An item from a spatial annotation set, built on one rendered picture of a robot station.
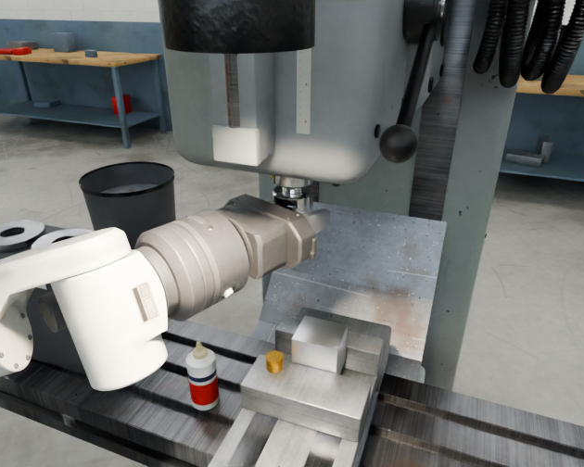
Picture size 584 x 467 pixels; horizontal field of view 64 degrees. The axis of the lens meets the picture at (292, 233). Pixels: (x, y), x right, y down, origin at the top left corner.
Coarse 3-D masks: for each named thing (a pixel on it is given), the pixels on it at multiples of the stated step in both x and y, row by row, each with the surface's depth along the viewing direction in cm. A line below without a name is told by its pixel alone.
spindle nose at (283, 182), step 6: (276, 180) 50; (282, 180) 49; (288, 180) 49; (294, 180) 49; (300, 180) 49; (306, 180) 50; (282, 186) 50; (288, 186) 49; (294, 186) 49; (300, 186) 50
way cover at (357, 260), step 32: (352, 224) 91; (384, 224) 89; (416, 224) 87; (320, 256) 93; (352, 256) 91; (384, 256) 89; (416, 256) 87; (288, 288) 94; (320, 288) 92; (352, 288) 90; (384, 288) 89; (416, 288) 87; (384, 320) 87; (416, 320) 85; (416, 352) 83
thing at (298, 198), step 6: (276, 186) 53; (306, 186) 53; (276, 192) 51; (282, 192) 51; (300, 192) 51; (306, 192) 51; (312, 192) 52; (276, 198) 51; (282, 198) 50; (288, 198) 50; (294, 198) 50; (300, 198) 50; (306, 198) 51; (312, 198) 52; (282, 204) 51; (288, 204) 50; (294, 204) 50; (300, 204) 51; (306, 204) 51
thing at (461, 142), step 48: (480, 0) 69; (432, 96) 77; (480, 96) 75; (432, 144) 80; (480, 144) 78; (336, 192) 91; (384, 192) 88; (432, 192) 84; (480, 192) 81; (480, 240) 85; (432, 336) 97; (432, 384) 103
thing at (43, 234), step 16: (0, 224) 75; (16, 224) 75; (32, 224) 75; (0, 240) 70; (16, 240) 70; (32, 240) 71; (48, 240) 70; (0, 256) 69; (48, 288) 67; (32, 304) 69; (32, 320) 71; (32, 336) 73; (48, 336) 72; (64, 336) 70; (32, 352) 75; (48, 352) 74; (64, 352) 72; (80, 368) 73
